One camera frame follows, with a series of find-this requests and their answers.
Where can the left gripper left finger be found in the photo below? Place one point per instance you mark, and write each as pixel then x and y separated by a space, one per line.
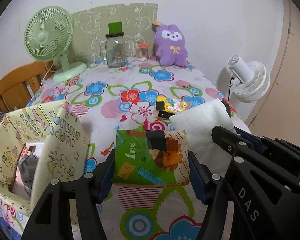
pixel 51 218

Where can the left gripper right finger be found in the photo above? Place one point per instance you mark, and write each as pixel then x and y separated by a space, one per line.
pixel 211 190

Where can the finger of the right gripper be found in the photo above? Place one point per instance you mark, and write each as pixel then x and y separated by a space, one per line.
pixel 264 208
pixel 277 158

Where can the green cartoon tissue pack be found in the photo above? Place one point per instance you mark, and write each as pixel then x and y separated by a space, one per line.
pixel 151 159

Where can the white towel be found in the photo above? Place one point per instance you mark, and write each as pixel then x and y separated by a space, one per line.
pixel 198 123

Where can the pink cartoon tissue pack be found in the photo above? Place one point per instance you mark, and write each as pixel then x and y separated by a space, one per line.
pixel 31 148

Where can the yellow bear tissue pack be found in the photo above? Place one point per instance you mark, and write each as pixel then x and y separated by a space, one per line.
pixel 167 107

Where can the beige door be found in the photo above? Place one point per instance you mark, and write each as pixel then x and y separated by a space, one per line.
pixel 277 114

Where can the grey cloth in box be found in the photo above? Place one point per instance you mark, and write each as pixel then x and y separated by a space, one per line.
pixel 27 167

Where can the yellow cartoon fabric storage box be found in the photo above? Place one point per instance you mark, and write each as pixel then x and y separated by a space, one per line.
pixel 65 147

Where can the white standing fan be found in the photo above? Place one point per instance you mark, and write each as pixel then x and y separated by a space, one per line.
pixel 250 81

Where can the floral tablecloth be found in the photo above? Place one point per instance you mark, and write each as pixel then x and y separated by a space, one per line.
pixel 106 100

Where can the wooden chair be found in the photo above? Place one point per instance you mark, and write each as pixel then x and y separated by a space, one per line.
pixel 17 86

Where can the purple plush bunny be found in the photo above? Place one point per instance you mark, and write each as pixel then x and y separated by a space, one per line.
pixel 170 46

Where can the small toothpick jar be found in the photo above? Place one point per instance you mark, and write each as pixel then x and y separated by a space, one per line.
pixel 142 51

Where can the glass mason jar mug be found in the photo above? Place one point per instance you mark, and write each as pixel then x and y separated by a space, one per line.
pixel 112 51

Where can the green desk fan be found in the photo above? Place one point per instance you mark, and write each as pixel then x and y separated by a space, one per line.
pixel 47 37

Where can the green patterned wall board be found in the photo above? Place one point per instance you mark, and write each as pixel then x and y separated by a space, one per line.
pixel 91 28

